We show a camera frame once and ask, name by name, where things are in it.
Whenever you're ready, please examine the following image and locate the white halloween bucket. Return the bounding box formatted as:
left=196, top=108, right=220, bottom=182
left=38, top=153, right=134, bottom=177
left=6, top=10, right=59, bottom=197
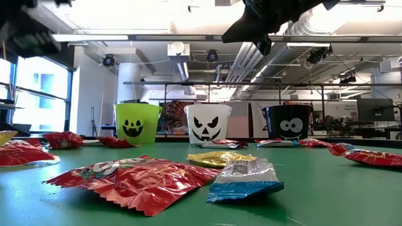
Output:
left=183, top=104, right=233, bottom=145

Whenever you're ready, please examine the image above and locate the dark background monitor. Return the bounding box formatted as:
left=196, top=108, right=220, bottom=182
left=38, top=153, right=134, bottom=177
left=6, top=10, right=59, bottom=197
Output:
left=357, top=98, right=396, bottom=122

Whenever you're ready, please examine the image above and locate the white round column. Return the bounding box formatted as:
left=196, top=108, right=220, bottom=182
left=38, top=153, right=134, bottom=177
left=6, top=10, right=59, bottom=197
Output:
left=116, top=62, right=143, bottom=105

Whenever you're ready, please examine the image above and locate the silver ventilation duct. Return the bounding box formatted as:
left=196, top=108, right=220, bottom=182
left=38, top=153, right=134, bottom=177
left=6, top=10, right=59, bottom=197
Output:
left=225, top=6, right=334, bottom=98

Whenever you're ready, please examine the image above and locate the red Skittles candy pack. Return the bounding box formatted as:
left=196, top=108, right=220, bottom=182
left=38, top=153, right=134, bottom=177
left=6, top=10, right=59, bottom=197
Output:
left=327, top=143, right=402, bottom=168
left=43, top=154, right=221, bottom=218
left=0, top=138, right=61, bottom=168
left=96, top=136, right=141, bottom=149
left=41, top=131, right=85, bottom=150
left=297, top=137, right=334, bottom=149
left=212, top=138, right=249, bottom=148

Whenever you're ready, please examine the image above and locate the black metal rack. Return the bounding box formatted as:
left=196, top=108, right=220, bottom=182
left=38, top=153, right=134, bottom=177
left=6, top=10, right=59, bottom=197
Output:
left=122, top=80, right=402, bottom=139

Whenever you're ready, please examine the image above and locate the black ceiling camera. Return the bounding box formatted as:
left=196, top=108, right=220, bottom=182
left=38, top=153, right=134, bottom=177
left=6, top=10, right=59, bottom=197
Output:
left=305, top=46, right=334, bottom=65
left=338, top=74, right=357, bottom=85
left=206, top=48, right=219, bottom=63
left=102, top=53, right=116, bottom=68

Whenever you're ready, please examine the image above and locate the green halloween bucket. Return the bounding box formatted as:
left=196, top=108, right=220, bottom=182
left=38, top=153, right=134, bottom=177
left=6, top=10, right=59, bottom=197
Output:
left=113, top=103, right=163, bottom=146

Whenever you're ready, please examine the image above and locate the white ceiling unit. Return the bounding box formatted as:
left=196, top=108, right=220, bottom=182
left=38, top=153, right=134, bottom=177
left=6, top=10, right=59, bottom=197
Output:
left=166, top=41, right=191, bottom=62

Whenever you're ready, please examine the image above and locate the yellow Sour Patch candy pack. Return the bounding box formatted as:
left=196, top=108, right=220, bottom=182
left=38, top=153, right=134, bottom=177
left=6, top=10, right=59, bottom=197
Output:
left=0, top=130, right=19, bottom=148
left=187, top=151, right=258, bottom=169

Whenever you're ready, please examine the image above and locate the green table mat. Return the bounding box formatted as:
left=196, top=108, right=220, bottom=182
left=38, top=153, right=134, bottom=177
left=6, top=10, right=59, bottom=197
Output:
left=0, top=141, right=402, bottom=226

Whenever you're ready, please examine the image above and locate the overhead rig beam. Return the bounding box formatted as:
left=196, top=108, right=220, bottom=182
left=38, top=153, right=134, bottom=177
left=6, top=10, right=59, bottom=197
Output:
left=52, top=33, right=402, bottom=43

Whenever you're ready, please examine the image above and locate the wooden table black frame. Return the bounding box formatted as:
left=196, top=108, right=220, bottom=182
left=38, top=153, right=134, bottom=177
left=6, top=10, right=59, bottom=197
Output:
left=0, top=134, right=402, bottom=149

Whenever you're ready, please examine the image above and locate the black halloween bucket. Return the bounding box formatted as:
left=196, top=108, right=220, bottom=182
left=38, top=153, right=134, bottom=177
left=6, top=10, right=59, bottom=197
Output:
left=261, top=104, right=313, bottom=141

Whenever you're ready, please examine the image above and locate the spider web decoration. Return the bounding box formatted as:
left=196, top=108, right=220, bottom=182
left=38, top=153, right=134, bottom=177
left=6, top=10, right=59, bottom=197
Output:
left=158, top=100, right=193, bottom=136

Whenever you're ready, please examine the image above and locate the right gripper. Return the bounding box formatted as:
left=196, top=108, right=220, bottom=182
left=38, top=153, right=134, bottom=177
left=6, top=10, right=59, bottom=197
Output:
left=221, top=0, right=342, bottom=57

